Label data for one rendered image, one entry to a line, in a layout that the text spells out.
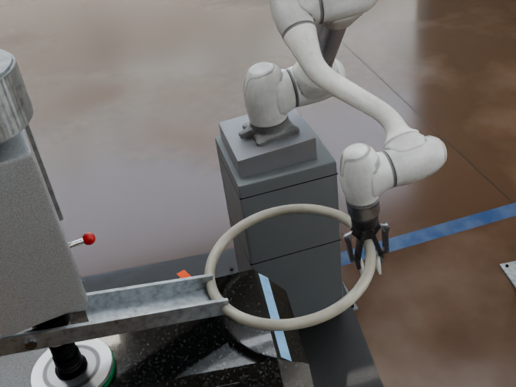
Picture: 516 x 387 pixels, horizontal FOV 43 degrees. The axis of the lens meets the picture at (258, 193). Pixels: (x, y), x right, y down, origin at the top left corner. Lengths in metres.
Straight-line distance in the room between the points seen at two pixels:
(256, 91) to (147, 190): 1.68
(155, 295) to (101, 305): 0.15
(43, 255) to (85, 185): 2.75
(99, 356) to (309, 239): 1.19
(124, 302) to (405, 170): 0.82
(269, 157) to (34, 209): 1.28
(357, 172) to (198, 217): 2.08
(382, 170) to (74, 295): 0.81
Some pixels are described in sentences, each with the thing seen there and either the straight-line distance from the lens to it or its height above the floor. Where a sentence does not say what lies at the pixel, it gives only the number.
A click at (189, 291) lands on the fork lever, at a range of 1.83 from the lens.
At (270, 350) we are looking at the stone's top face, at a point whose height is 0.87.
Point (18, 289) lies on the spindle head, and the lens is 1.48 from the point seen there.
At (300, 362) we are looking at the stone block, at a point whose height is 0.81.
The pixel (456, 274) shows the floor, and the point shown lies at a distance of 3.22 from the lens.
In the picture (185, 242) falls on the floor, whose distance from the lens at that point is 3.50.
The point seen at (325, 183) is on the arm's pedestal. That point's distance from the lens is 2.56.
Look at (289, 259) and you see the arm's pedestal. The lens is 2.74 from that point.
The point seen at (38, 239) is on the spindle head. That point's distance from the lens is 1.41.
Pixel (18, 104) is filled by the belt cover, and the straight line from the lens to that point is 1.31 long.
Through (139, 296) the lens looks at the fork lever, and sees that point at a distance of 1.79.
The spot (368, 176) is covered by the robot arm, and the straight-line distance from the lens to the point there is 1.67.
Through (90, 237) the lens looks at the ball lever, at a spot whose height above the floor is 1.23.
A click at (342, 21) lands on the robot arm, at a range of 2.00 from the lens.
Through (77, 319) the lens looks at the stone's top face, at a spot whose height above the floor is 0.87.
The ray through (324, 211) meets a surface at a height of 0.98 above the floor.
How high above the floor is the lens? 2.20
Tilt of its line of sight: 36 degrees down
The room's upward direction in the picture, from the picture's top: 8 degrees counter-clockwise
